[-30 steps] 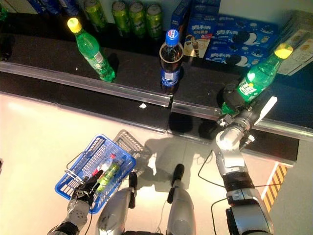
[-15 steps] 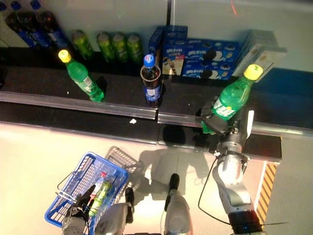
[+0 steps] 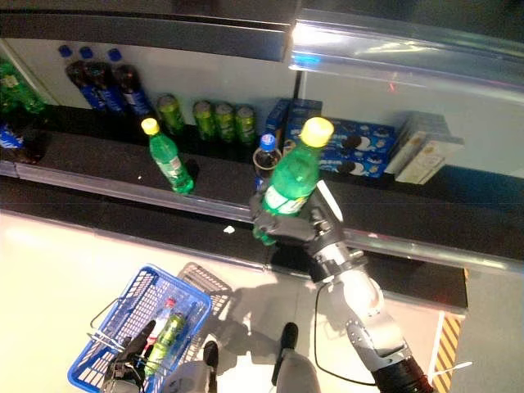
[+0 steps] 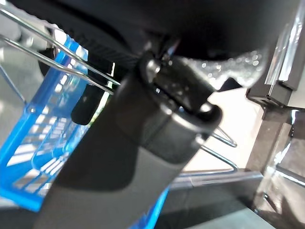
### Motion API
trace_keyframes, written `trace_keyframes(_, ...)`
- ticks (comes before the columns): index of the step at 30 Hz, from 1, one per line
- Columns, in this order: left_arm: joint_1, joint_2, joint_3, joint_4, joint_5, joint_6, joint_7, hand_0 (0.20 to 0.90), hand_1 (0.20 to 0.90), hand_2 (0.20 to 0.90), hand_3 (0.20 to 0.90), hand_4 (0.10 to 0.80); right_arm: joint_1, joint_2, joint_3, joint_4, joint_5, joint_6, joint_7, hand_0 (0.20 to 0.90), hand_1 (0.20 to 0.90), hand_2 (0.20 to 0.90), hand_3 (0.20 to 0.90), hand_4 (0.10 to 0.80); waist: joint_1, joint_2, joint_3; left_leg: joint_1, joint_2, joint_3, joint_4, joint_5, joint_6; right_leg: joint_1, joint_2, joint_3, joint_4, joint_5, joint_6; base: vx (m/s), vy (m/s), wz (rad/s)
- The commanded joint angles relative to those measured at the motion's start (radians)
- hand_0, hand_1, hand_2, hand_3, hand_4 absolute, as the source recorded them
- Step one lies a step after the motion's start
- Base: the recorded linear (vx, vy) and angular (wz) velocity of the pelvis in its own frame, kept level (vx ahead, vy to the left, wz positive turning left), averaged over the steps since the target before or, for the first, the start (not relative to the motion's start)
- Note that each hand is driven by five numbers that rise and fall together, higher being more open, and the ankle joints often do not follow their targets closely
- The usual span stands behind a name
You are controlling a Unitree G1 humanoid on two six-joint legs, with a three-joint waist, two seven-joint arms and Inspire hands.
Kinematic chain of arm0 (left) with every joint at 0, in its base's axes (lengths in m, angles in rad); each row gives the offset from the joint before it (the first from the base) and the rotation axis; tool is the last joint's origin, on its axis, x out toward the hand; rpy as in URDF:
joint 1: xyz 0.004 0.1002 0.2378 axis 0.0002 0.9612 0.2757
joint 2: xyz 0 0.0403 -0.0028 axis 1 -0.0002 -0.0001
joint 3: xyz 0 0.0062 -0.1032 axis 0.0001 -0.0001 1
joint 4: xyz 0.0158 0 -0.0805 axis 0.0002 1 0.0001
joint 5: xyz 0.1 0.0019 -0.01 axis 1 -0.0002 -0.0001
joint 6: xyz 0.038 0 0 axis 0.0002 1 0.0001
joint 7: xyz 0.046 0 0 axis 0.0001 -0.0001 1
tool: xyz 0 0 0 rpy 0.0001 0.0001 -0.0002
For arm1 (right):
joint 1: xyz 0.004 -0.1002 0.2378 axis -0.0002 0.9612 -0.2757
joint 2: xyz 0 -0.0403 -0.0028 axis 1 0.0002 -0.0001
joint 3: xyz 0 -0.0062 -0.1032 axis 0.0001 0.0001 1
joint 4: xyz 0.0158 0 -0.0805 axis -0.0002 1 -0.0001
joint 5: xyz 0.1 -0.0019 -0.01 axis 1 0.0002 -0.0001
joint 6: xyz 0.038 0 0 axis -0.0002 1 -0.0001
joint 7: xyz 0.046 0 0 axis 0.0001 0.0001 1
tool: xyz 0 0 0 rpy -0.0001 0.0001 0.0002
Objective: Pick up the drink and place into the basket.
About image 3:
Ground silver right robot leg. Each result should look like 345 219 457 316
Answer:
270 321 323 393

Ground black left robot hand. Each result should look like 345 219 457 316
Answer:
101 318 159 393

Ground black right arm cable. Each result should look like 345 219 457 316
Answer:
313 281 377 386

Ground beige cardboard box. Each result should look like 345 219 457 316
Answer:
383 130 449 186

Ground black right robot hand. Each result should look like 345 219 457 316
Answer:
248 190 347 255

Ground dark shelf board plain edge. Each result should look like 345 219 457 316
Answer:
0 10 296 63

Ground blue plastic shopping basket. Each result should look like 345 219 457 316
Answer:
66 264 214 393

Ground dark shelf board clear strip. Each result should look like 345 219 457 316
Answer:
261 161 524 274
288 7 524 99
0 158 20 179
0 104 267 225

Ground yellow black hazard tape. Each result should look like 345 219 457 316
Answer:
431 314 464 393

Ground green soda can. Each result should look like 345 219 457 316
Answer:
214 102 237 143
233 105 259 145
142 312 187 377
156 93 186 135
192 100 217 141

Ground green Sprite bottle yellow cap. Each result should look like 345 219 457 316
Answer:
0 60 25 114
251 115 336 247
11 79 47 115
140 117 196 195

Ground black base shelf board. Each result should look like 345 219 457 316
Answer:
0 175 273 274
265 228 470 316

